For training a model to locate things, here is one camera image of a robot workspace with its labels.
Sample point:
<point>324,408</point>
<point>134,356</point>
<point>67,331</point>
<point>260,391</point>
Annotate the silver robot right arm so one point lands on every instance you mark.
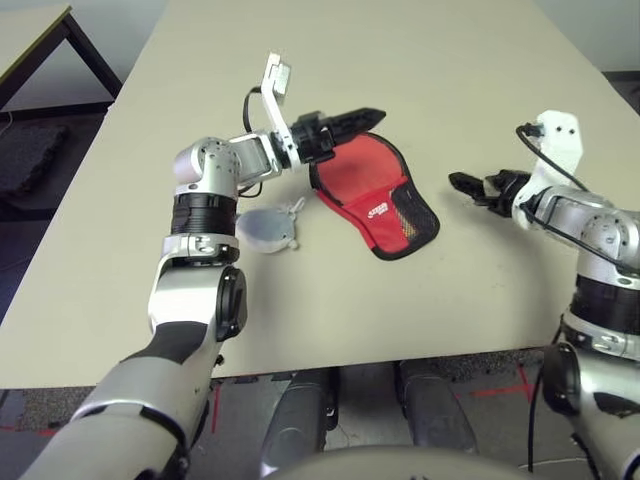
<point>605,230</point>

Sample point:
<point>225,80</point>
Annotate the grey robot right leg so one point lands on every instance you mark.
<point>435,410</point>

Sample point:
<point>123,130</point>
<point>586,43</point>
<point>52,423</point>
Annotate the black foam floor mat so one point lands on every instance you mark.
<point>30,155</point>

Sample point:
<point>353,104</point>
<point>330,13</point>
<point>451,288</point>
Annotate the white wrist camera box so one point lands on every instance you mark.
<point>277,80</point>
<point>560,145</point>

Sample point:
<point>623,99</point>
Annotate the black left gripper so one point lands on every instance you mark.
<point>312,137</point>

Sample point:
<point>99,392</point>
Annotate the red black paddle case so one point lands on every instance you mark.
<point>360,175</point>

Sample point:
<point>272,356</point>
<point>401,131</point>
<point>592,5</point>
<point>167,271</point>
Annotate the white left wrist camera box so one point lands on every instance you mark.
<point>277,80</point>

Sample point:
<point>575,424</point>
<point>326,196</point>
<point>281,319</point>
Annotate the grey robot torso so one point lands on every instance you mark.
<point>400,467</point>

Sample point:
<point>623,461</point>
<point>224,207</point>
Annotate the grey robot left leg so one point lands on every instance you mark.
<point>300,420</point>

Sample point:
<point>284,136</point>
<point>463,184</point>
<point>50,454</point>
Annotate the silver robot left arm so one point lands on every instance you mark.
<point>200,160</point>

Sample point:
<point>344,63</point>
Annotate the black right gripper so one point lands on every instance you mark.
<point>505,190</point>

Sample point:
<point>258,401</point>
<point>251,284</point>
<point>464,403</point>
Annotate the grey robot leg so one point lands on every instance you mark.
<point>435,410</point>
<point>300,420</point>

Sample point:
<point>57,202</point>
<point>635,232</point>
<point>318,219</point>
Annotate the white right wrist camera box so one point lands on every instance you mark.
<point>560,145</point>

